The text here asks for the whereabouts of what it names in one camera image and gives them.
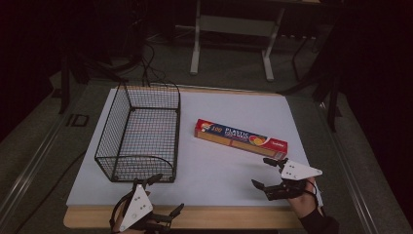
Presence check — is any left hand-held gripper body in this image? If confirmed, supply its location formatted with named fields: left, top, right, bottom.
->
left=118, top=180, right=173, bottom=233

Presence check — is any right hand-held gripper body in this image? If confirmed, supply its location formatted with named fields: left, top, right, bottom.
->
left=264, top=159, right=323, bottom=201

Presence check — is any red and blue plastic wrap box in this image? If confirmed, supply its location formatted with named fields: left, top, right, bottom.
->
left=194, top=118, right=289, bottom=161

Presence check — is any black wire basket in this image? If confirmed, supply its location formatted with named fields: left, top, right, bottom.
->
left=94, top=81, right=182, bottom=183

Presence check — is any person's left hand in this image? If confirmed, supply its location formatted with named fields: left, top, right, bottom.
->
left=112, top=208, right=161, bottom=234

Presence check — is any person's right hand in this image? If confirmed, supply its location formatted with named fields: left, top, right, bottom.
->
left=286, top=176, right=325, bottom=219

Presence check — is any white table mat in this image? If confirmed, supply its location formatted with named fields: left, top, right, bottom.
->
left=65, top=87, right=324, bottom=208

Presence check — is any person's black right sleeve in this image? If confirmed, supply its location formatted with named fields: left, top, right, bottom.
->
left=298, top=208, right=341, bottom=234

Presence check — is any black stand with legs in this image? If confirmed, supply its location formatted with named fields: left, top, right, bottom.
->
left=279, top=32, right=345, bottom=134

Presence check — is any black tripod stand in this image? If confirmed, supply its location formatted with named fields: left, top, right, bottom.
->
left=57, top=45, right=130, bottom=115

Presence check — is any grey metal stand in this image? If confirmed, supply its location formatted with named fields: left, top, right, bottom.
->
left=189, top=0, right=287, bottom=83

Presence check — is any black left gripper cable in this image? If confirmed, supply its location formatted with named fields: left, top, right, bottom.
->
left=108, top=192, right=131, bottom=234

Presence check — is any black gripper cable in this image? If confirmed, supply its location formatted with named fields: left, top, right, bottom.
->
left=303, top=179, right=327, bottom=217
left=108, top=192, right=131, bottom=234

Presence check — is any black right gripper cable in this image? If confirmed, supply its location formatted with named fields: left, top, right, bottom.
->
left=303, top=179, right=327, bottom=217

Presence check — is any grey floor rail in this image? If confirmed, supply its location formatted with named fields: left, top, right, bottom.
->
left=316, top=101, right=381, bottom=234
left=0, top=111, right=71, bottom=218

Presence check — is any thin black floor cable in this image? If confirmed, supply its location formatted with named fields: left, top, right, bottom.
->
left=13, top=149, right=88, bottom=234

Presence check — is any bundle of black floor cables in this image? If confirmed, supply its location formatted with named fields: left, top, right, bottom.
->
left=106, top=19, right=183, bottom=90

